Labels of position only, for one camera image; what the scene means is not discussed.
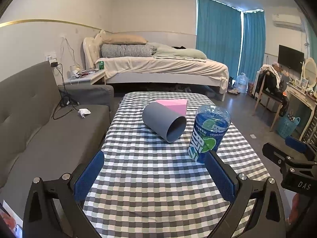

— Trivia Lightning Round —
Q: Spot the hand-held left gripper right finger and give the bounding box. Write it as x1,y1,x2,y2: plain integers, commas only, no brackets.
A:
204,150,291,238

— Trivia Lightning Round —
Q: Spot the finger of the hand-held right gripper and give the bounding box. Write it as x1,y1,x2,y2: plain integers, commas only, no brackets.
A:
285,136,314,155
262,142,291,169

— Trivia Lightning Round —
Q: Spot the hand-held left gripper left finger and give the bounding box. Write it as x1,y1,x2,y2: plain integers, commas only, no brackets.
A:
22,150,107,238

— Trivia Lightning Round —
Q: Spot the grey cup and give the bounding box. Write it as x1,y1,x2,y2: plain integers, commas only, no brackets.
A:
142,102,187,143

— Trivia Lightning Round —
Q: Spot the person's right forearm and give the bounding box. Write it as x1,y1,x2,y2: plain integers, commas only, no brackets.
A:
289,193,302,226

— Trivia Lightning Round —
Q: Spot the blue laundry basket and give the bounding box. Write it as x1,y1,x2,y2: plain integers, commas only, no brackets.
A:
275,115,301,139

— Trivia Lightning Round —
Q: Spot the white dresser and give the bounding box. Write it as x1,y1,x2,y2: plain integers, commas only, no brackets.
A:
284,81,317,142

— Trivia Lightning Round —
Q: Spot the blue soda bottle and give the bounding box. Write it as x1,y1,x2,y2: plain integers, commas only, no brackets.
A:
188,104,232,164

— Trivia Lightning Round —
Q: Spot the wooden chair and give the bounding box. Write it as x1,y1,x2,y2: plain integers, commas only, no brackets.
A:
252,69,289,132

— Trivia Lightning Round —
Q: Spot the checkered tablecloth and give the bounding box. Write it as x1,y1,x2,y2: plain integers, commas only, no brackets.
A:
83,92,270,238

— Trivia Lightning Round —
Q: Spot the black jacket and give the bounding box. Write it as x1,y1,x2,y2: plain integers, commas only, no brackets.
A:
262,71,289,117

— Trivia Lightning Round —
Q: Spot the grey sofa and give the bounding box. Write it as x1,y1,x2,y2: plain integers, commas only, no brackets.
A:
0,61,115,204

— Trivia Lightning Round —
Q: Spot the white garment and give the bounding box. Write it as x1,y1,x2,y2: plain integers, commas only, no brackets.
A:
259,64,282,90

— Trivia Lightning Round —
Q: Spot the oval vanity mirror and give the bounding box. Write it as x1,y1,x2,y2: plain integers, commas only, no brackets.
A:
302,57,317,89

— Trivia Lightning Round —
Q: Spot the clear water jug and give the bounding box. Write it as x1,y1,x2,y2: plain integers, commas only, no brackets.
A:
236,73,249,94

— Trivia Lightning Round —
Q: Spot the pink box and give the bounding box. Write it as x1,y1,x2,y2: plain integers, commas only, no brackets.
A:
156,99,189,116

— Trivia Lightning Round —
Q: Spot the black television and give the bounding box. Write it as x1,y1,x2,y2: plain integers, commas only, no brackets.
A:
278,44,305,69

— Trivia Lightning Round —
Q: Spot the phone with lit screen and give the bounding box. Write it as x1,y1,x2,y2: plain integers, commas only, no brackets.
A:
0,200,24,238

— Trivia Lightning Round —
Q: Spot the white nightstand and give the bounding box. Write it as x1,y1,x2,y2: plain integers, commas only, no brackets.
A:
64,69,107,86

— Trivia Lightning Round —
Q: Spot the narrow teal curtain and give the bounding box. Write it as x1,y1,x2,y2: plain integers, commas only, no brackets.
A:
238,11,266,73

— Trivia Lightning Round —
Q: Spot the white bed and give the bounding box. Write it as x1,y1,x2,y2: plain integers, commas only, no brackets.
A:
83,30,229,102

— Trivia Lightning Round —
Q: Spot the cream bed sheet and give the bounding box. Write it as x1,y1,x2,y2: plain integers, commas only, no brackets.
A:
95,57,229,91

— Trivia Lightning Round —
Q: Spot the white air conditioner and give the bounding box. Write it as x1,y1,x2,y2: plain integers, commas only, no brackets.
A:
271,13,302,28

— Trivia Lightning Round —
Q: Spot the checkered duvet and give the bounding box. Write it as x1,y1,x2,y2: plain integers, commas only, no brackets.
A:
101,43,158,58

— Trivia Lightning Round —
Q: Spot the pale green blanket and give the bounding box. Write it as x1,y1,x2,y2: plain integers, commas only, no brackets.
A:
153,43,207,60

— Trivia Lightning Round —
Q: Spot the wide teal curtain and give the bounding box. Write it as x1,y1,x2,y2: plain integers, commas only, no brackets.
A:
196,0,242,76

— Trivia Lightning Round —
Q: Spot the beige pillow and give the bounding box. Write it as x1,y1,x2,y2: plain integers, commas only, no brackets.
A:
102,35,148,45

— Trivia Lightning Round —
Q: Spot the black charger cable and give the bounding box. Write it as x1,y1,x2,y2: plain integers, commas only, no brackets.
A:
51,63,80,120

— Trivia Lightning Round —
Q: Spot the white wall cable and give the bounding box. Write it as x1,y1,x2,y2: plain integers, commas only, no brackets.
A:
60,36,81,70

